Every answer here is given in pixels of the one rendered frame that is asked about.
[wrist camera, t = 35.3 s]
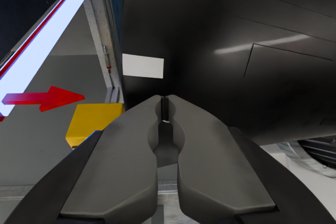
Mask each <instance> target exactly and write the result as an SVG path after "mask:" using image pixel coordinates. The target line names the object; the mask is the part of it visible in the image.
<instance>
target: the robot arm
mask: <svg viewBox="0 0 336 224"><path fill-rule="evenodd" d="M164 107H165V116H166V121H169V122H170V123H171V124H172V125H173V144H174V145H175V146H176V147H177V148H178V149H179V151H180V153H179V155H178V161H177V192H178V199H179V207H180V210H181V211H182V213H183V214H184V215H186V216H187V217H189V218H191V219H193V220H194V221H196V222H198V223H200V224H336V220H335V219H334V218H333V216H332V215H331V214H330V213H329V211H328V210H327V209H326V208H325V206H324V205H323V204H322V203H321V202H320V200H319V199H318V198H317V197H316V196H315V195H314V194H313V193H312V192H311V191H310V189H309V188H308V187H307V186H306V185H305V184H304V183H303V182H302V181H301V180H299V179H298V178H297V177H296V176H295V175H294V174H293V173H292V172H291V171H290V170H288V169H287V168H286V167H285V166H284V165H282V164H281V163H280V162H279V161H277V160H276V159H275V158H274V157H272V156H271V155H270V154H269V153H267V152H266V151H265V150H264V149H262V148H261V147H260V146H258V145H257V144H256V143H255V142H253V141H252V140H251V139H250V138H248V137H247V136H246V135H245V134H243V133H242V132H241V131H240V130H238V129H237V128H236V127H227V126H226V125H225V124H224V123H223V122H221V121H220V120H219V119H218V118H216V117H215V116H214V115H212V114H211V113H209V112H207V111H206V110H204V109H202V108H200V107H198V106H196V105H194V104H192V103H190V102H188V101H186V100H184V99H182V98H180V97H178V96H176V95H173V94H171V95H168V96H160V95H154V96H152V97H150V98H149V99H147V100H145V101H143V102H141V103H140V104H138V105H136V106H134V107H132V108H131V109H129V110H127V111H126V112H124V113H122V114H121V115H120V116H118V117H117V118H116V119H114V120H113V121H112V122H111V123H110V124H109V125H107V126H106V127H105V128H104V129H103V130H95V131H94V132H93V133H92V134H91V135H90V136H88V137H87V138H86V139H85V140H84V141H83V142H82V143H81V144H79V145H78V146H77V147H76V148H75V149H74V150H73V151H72V152H71V153H69V154H68V155H67V156H66V157H65V158H64V159H63V160H62V161H60V162H59V163H58V164H57V165H56V166H55V167H54V168H53V169H51V170H50V171H49V172H48V173H47V174H46V175H45V176H44V177H43V178H42V179H41V180H40V181H39V182H38V183H37V184H36V185H35V186H34V187H33V188H32V189H31V190H30V191H29V192H28V193H27V194H26V195H25V197H24V198H23V199H22V200H21V201H20V202H19V204H18V205H17V206H16V207H15V209H14V210H13V211H12V212H11V214H10V215H9V217H8V218H7V219H6V221H5V222H4V223H3V224H142V223H143V222H145V221H146V220H148V219H149V218H151V217H152V216H153V215H154V214H155V212H156V210H157V202H158V169H157V157H156V155H155V154H154V153H153V150H154V149H155V147H156V146H157V145H158V144H159V133H158V125H159V123H160V122H161V121H163V120H164Z"/></svg>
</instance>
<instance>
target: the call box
mask: <svg viewBox="0 0 336 224"><path fill-rule="evenodd" d="M124 112H125V110H124V106H123V104H122V103H87V104H78V105H77V107H76V109H75V112H74V115H73V117H72V120H71V123H70V126H69V128H68V131H67V134H66V136H65V139H66V140H67V142H68V144H69V145H70V147H71V148H72V146H78V145H80V144H81V143H82V142H83V141H84V140H85V139H86V138H87V137H89V136H90V135H91V134H92V133H93V132H94V131H95V130H96V131H102V130H103V129H104V128H105V127H106V126H107V125H109V124H110V123H111V122H112V121H113V120H115V119H116V118H117V117H118V116H120V115H121V114H123V113H124Z"/></svg>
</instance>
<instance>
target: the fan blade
mask: <svg viewBox="0 0 336 224"><path fill-rule="evenodd" d="M123 54H128V55H135V56H143V57H151V58H159V59H164V60H163V78H155V77H142V76H131V75H123ZM120 71H121V85H122V94H123V101H124V108H125V111H128V110H129V109H131V108H133V107H135V106H136V105H138V104H140V103H142V102H144V101H145V100H147V99H149V98H151V97H153V96H155V95H159V96H164V97H165V96H169V95H175V96H178V97H180V98H182V99H184V100H186V101H188V102H190V103H192V104H194V105H196V106H198V107H200V108H202V109H203V110H205V111H207V112H209V113H210V114H212V115H213V116H215V117H216V118H218V119H219V120H220V121H221V122H223V123H224V124H225V125H226V126H227V127H229V128H230V127H236V128H237V129H238V130H240V131H241V132H242V133H243V134H245V135H246V136H247V137H248V138H250V139H251V140H252V141H253V142H255V143H256V144H257V145H258V146H265V145H271V144H277V143H283V142H290V141H297V140H304V139H311V138H318V137H326V136H334V135H336V0H123V1H122V12H121V28H120ZM153 153H154V154H155V155H156V158H157V168H160V167H164V166H168V165H172V164H176V163H178V156H179V154H180V151H179V149H178V148H177V147H176V146H175V145H174V143H173V127H170V128H158V145H157V146H156V147H155V149H154V150H153Z"/></svg>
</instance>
